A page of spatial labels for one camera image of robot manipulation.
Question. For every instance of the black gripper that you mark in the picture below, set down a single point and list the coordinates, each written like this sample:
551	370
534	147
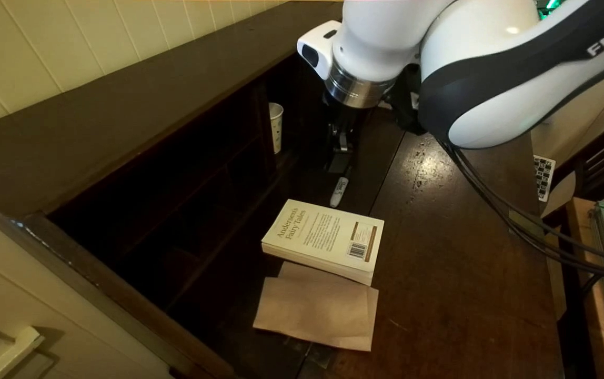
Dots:
341	134

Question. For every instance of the white perforated bracket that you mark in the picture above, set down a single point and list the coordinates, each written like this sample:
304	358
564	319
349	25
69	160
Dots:
543	174

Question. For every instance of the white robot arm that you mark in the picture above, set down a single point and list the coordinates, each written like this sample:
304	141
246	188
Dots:
488	69

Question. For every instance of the white paperback book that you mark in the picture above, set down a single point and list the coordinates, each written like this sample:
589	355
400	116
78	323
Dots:
327	239

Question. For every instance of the black grey marker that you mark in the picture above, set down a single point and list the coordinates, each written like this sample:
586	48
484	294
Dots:
339	190

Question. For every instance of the dark wooden desk hutch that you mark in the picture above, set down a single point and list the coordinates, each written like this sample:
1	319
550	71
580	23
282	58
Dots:
148	190

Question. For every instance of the white patterned paper cup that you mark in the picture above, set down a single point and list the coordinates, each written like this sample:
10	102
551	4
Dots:
276	116

